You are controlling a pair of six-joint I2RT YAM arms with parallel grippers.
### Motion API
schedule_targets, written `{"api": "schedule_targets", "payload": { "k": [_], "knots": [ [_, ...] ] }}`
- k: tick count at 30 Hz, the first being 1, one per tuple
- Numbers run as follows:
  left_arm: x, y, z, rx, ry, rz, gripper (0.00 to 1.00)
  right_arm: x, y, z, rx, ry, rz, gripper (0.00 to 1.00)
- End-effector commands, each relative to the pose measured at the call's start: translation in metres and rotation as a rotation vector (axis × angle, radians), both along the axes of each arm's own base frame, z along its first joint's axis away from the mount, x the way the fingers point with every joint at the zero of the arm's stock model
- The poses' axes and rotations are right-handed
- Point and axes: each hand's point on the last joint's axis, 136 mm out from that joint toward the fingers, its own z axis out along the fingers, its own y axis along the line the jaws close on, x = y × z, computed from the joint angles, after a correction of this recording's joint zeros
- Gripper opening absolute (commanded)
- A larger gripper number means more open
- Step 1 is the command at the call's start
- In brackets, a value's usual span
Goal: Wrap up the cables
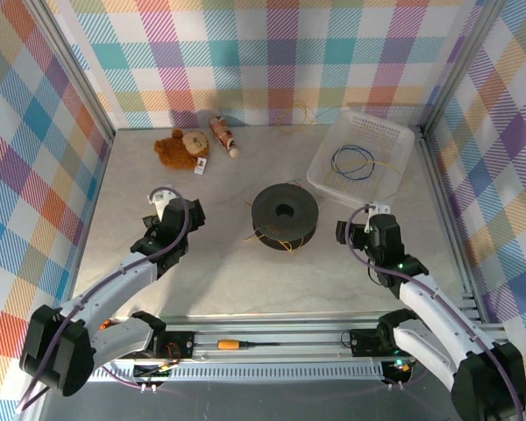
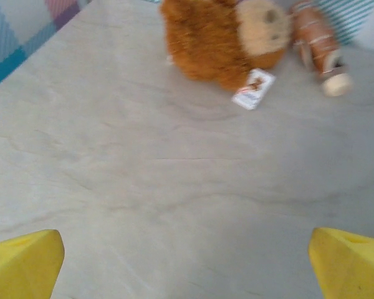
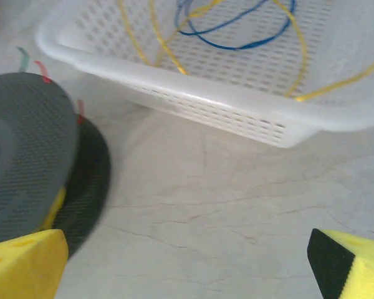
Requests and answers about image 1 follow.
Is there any aluminium frame post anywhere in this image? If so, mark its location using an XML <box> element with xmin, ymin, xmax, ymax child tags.
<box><xmin>423</xmin><ymin>0</ymin><xmax>508</xmax><ymax>132</ymax></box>
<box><xmin>24</xmin><ymin>0</ymin><xmax>117</xmax><ymax>137</ymax></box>

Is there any blue cable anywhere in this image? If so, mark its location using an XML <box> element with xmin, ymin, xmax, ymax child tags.
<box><xmin>331</xmin><ymin>143</ymin><xmax>377</xmax><ymax>181</ymax></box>

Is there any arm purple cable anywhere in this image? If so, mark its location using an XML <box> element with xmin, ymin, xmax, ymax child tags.
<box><xmin>15</xmin><ymin>186</ymin><xmax>190</xmax><ymax>413</ymax></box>
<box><xmin>348</xmin><ymin>203</ymin><xmax>526</xmax><ymax>421</ymax></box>

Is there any yellow cable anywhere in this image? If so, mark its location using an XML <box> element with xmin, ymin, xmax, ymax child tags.
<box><xmin>243</xmin><ymin>100</ymin><xmax>411</xmax><ymax>255</ymax></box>

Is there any white perforated plastic basket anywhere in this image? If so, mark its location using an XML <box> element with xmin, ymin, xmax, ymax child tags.
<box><xmin>305</xmin><ymin>109</ymin><xmax>416</xmax><ymax>207</ymax></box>

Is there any white slotted cable duct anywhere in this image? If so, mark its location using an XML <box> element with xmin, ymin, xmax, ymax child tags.
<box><xmin>87</xmin><ymin>361</ymin><xmax>387</xmax><ymax>383</ymax></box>

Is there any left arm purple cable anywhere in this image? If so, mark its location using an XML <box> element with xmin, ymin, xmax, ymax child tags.
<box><xmin>15</xmin><ymin>186</ymin><xmax>190</xmax><ymax>413</ymax></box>

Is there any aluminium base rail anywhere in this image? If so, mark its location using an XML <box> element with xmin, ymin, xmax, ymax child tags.
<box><xmin>30</xmin><ymin>310</ymin><xmax>516</xmax><ymax>365</ymax></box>

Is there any black cable spool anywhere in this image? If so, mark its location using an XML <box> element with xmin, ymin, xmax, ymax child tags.
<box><xmin>251</xmin><ymin>183</ymin><xmax>320</xmax><ymax>252</ymax></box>

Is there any orange handled screwdriver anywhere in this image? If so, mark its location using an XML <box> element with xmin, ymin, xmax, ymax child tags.
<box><xmin>217</xmin><ymin>338</ymin><xmax>281</xmax><ymax>352</ymax></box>

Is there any black controller board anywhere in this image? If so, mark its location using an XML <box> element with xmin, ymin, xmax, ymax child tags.
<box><xmin>383</xmin><ymin>357</ymin><xmax>416</xmax><ymax>391</ymax></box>
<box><xmin>133</xmin><ymin>359</ymin><xmax>174</xmax><ymax>394</ymax></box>

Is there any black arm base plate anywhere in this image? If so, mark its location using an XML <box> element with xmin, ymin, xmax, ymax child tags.
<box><xmin>157</xmin><ymin>331</ymin><xmax>196</xmax><ymax>360</ymax></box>
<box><xmin>348</xmin><ymin>327</ymin><xmax>422</xmax><ymax>357</ymax></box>

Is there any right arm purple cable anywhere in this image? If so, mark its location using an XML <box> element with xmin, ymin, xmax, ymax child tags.
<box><xmin>348</xmin><ymin>203</ymin><xmax>526</xmax><ymax>421</ymax></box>

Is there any brown teddy bear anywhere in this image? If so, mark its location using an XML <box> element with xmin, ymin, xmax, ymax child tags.
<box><xmin>153</xmin><ymin>129</ymin><xmax>211</xmax><ymax>176</ymax></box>

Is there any aluminium side rail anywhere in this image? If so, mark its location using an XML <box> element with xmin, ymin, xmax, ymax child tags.
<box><xmin>60</xmin><ymin>129</ymin><xmax>117</xmax><ymax>329</ymax></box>
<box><xmin>416</xmin><ymin>126</ymin><xmax>487</xmax><ymax>325</ymax></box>

